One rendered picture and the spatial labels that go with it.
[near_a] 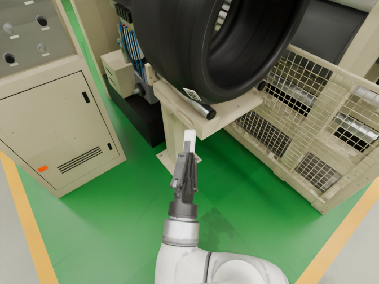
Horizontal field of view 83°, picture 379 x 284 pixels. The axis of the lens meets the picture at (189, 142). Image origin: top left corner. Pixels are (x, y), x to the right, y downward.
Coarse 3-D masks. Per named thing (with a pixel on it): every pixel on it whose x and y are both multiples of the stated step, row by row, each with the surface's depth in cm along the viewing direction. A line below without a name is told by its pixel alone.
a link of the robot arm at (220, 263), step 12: (216, 252) 50; (228, 252) 50; (216, 264) 45; (228, 264) 42; (240, 264) 42; (252, 264) 42; (264, 264) 45; (216, 276) 42; (228, 276) 39; (240, 276) 38; (252, 276) 40; (264, 276) 42; (276, 276) 42
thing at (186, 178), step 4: (188, 152) 57; (192, 152) 57; (188, 156) 57; (188, 160) 56; (188, 164) 56; (188, 168) 56; (188, 172) 56; (184, 176) 55; (188, 176) 56; (184, 180) 56; (188, 180) 55; (188, 184) 54; (188, 188) 54; (188, 192) 54
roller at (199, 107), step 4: (160, 76) 92; (164, 80) 91; (168, 84) 90; (172, 88) 89; (176, 88) 86; (180, 92) 85; (184, 96) 84; (188, 100) 82; (192, 100) 81; (192, 104) 81; (196, 104) 80; (200, 104) 79; (204, 104) 79; (208, 104) 80; (196, 108) 80; (200, 108) 79; (204, 108) 78; (208, 108) 77; (212, 108) 78; (200, 112) 79; (204, 112) 78; (208, 112) 77; (212, 112) 77; (216, 112) 79; (204, 116) 78; (208, 116) 77; (212, 116) 78
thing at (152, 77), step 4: (148, 64) 90; (148, 68) 90; (152, 68) 91; (148, 72) 91; (152, 72) 92; (156, 72) 93; (148, 76) 93; (152, 76) 94; (156, 76) 94; (148, 80) 95; (152, 80) 95; (156, 80) 96; (152, 84) 96
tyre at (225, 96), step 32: (160, 0) 49; (192, 0) 45; (224, 0) 47; (256, 0) 85; (288, 0) 76; (160, 32) 52; (192, 32) 49; (224, 32) 92; (256, 32) 89; (288, 32) 74; (160, 64) 62; (192, 64) 55; (224, 64) 94; (256, 64) 88; (224, 96) 73
